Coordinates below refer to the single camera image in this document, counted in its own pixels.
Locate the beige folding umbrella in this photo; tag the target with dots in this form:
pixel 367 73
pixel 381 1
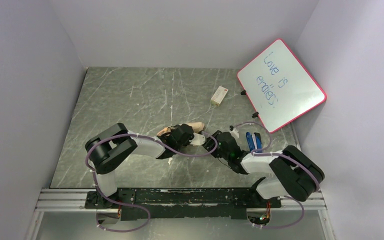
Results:
pixel 196 126

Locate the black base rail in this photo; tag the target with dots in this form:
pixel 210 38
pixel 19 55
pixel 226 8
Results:
pixel 158 203

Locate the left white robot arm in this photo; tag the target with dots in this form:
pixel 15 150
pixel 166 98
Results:
pixel 107 150

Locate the pink framed whiteboard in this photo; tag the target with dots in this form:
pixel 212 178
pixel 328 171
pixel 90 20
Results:
pixel 279 86

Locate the aluminium frame rail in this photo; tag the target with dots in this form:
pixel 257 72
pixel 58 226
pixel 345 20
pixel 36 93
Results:
pixel 73 200

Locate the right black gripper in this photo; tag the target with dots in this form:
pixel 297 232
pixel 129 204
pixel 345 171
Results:
pixel 216 141

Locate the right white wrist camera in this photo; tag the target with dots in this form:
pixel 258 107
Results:
pixel 234 132

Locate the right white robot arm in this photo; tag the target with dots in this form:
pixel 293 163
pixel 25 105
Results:
pixel 285 172

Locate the blue marker pen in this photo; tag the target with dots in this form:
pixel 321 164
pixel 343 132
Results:
pixel 254 141

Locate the small white eraser box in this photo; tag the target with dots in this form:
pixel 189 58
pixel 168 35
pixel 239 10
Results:
pixel 219 96

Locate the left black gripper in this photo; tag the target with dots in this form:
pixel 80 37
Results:
pixel 187 133

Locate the black whiteboard stand clip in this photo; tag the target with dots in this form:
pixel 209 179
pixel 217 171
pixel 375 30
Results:
pixel 255 114

